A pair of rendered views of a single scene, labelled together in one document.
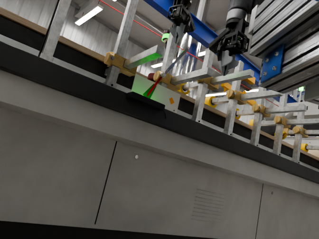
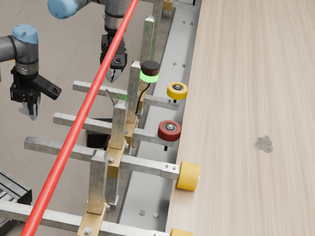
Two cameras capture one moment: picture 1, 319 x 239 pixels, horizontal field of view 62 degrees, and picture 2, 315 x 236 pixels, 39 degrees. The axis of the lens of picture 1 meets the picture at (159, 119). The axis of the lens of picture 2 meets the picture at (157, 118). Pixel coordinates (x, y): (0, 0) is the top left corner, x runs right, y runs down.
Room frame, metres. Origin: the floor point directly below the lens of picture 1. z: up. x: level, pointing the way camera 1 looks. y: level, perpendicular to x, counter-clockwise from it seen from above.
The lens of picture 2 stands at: (1.98, -0.92, 1.87)
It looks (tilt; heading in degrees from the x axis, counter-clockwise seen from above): 38 degrees down; 125
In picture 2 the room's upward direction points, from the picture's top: 10 degrees clockwise
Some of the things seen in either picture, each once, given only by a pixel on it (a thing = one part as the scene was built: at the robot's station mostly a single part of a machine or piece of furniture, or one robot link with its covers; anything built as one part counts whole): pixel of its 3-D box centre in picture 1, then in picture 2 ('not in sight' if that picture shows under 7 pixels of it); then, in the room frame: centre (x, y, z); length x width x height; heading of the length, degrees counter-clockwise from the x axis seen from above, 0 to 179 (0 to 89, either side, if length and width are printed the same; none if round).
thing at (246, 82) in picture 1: (245, 85); not in sight; (5.98, -1.83, 2.95); 0.34 x 0.26 x 0.49; 129
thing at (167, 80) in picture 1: (166, 80); (128, 129); (1.21, 0.01, 0.85); 0.14 x 0.06 x 0.05; 123
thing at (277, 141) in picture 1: (280, 124); not in sight; (1.74, -0.81, 0.92); 0.04 x 0.04 x 0.48; 33
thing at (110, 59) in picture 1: (120, 64); (138, 95); (1.07, 0.21, 0.82); 0.14 x 0.06 x 0.05; 123
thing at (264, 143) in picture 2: not in sight; (265, 142); (1.61, 0.27, 0.91); 0.09 x 0.07 x 0.02; 100
